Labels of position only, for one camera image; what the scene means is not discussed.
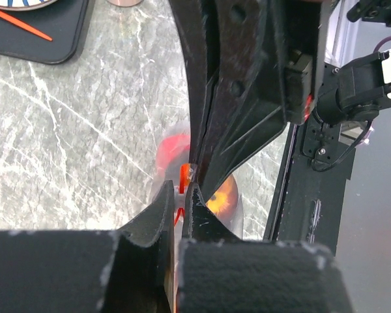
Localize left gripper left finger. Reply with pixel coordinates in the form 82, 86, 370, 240
0, 181, 175, 312

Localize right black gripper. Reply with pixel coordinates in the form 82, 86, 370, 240
195, 1, 332, 199

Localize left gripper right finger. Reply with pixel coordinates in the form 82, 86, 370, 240
177, 183, 353, 312

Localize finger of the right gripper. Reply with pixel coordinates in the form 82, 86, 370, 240
169, 0, 220, 164

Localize clear zip bag orange zipper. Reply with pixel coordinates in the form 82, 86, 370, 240
150, 121, 244, 237

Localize dark red apple toy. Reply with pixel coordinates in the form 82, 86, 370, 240
207, 175, 239, 224

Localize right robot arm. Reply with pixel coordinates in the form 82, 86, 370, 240
170, 1, 391, 198

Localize black tray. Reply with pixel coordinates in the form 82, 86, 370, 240
0, 1, 95, 65

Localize striped white plate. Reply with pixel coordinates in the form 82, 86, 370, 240
0, 0, 57, 11

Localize orange plastic fork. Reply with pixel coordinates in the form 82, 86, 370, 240
0, 11, 53, 42

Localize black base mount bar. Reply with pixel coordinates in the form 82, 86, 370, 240
263, 114, 355, 253

